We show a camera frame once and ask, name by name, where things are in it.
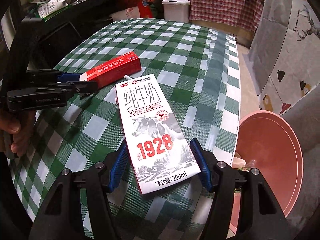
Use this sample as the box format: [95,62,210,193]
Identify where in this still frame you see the red white box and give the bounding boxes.
[79,51,142,88]

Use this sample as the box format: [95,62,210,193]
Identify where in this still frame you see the white milk carton 1928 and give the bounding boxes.
[116,74,200,194]

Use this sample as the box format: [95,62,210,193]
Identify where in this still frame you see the person left hand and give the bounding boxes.
[1,109,36,157]

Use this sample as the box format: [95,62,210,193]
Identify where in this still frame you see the black metal shelf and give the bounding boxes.
[1,0,133,73]

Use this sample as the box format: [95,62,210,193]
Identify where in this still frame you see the pink plastic basin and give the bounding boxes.
[228,109,304,234]

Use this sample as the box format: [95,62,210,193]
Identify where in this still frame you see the green white checkered tablecloth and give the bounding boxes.
[11,19,240,239]

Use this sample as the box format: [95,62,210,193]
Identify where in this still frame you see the white plastic bin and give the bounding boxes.
[162,0,190,23]

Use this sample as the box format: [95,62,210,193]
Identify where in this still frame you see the grey deer print cover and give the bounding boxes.
[245,0,319,233]

